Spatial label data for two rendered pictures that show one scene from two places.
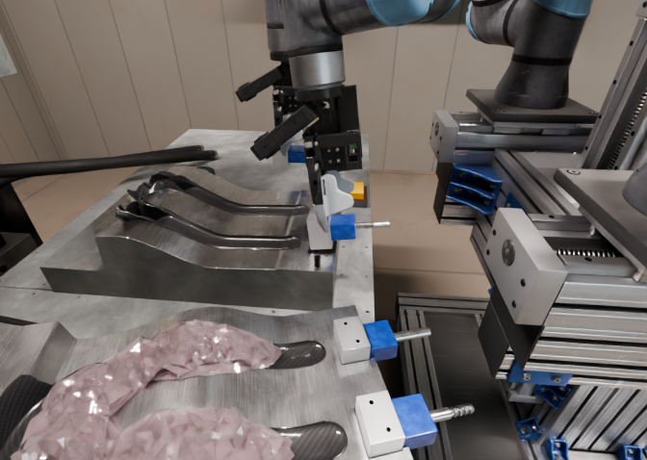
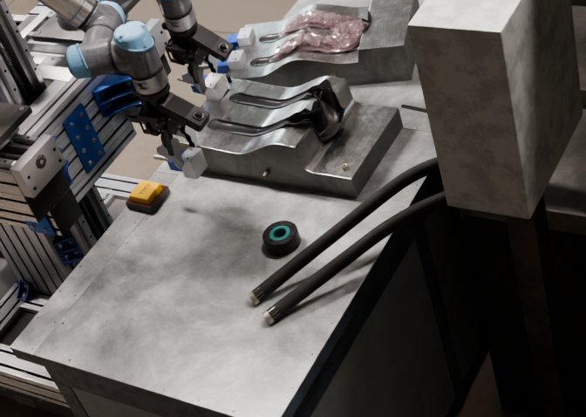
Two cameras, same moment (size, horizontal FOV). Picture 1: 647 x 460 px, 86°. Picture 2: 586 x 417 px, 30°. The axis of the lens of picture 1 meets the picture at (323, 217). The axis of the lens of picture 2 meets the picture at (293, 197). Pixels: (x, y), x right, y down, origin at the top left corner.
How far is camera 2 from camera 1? 299 cm
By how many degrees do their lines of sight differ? 101
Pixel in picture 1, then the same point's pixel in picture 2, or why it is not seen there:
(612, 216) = not seen: hidden behind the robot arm
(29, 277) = (425, 139)
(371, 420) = (248, 31)
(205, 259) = (289, 91)
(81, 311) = not seen: hidden behind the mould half
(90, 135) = not seen: outside the picture
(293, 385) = (269, 51)
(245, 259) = (267, 90)
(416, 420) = (233, 37)
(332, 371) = (252, 55)
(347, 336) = (238, 54)
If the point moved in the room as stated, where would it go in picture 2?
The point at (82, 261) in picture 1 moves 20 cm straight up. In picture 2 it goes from (371, 110) to (353, 41)
